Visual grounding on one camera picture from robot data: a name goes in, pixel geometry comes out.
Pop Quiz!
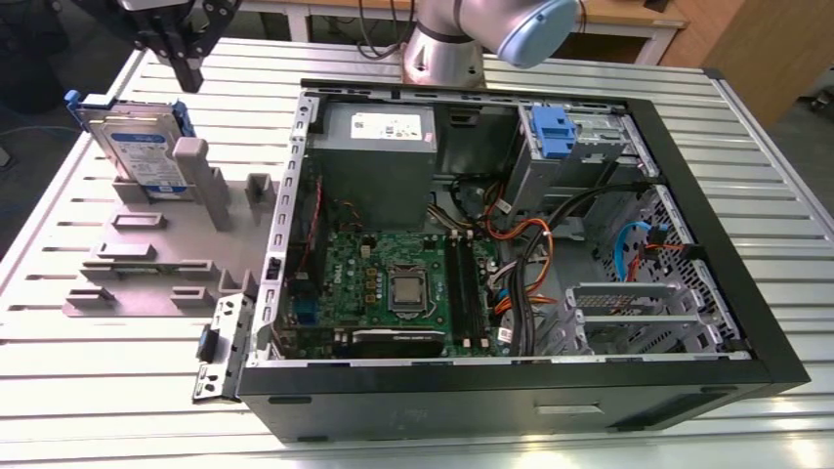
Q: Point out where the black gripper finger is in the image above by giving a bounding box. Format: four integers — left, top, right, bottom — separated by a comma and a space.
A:
185, 0, 242, 94
133, 31, 188, 92

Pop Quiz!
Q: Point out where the hard disk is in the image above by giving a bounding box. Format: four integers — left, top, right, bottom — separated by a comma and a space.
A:
64, 90, 196, 201

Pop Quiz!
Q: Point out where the metal disk bay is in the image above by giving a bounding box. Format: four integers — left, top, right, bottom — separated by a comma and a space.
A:
563, 280, 735, 357

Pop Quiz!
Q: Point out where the grey power supply unit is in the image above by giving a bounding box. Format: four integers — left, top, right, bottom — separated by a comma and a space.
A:
304, 104, 439, 235

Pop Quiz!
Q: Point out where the grey parts rack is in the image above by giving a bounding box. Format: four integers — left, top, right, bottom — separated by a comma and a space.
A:
61, 136, 285, 319

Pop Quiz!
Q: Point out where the green RAM stick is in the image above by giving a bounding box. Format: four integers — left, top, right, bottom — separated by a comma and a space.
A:
109, 263, 178, 275

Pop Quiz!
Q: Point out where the green motherboard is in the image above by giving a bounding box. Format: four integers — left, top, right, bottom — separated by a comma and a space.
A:
276, 229, 516, 361

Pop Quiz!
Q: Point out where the blue drive latch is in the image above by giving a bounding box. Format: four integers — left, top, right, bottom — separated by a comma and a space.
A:
529, 104, 580, 161

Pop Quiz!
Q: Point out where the CPU socket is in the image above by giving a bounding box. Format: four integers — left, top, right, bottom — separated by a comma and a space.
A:
383, 263, 436, 321

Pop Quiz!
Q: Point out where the blue VGA port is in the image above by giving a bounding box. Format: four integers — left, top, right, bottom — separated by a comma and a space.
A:
293, 298, 321, 327

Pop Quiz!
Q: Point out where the metal optical drive cage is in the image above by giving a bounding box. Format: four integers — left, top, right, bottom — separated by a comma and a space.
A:
501, 101, 656, 219

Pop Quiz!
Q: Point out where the silver CPU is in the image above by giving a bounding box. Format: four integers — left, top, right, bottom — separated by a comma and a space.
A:
388, 276, 428, 307

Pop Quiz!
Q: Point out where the wooden desk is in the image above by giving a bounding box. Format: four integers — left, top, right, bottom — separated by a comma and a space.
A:
572, 0, 692, 67

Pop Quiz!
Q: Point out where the black RAM slot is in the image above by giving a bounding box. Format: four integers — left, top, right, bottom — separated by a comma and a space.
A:
460, 232, 484, 350
453, 232, 476, 350
468, 232, 493, 350
445, 232, 468, 350

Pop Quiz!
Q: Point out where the black graphics card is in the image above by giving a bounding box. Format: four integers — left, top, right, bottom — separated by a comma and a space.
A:
331, 325, 449, 362

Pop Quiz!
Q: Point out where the black open PC case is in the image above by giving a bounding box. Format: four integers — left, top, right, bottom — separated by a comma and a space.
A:
234, 76, 811, 444

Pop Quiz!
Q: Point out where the black office chair base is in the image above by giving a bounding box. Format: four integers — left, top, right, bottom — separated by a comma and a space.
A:
795, 72, 834, 109

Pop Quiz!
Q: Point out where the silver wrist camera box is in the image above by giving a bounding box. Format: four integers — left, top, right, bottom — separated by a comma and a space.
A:
114, 0, 192, 12

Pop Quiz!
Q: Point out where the white metal desk frame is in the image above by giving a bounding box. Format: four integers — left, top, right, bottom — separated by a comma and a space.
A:
258, 0, 417, 44

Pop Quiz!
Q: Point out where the yellow black power cable bundle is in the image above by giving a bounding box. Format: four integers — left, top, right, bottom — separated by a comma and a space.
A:
425, 202, 489, 235

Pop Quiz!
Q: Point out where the orange wire bundle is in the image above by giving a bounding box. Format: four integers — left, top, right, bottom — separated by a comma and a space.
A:
484, 217, 559, 314

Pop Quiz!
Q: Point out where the blue data wire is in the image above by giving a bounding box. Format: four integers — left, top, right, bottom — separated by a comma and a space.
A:
613, 219, 667, 284

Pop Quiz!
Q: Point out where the orange disk power wire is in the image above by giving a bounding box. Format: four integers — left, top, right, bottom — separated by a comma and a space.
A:
637, 229, 698, 268

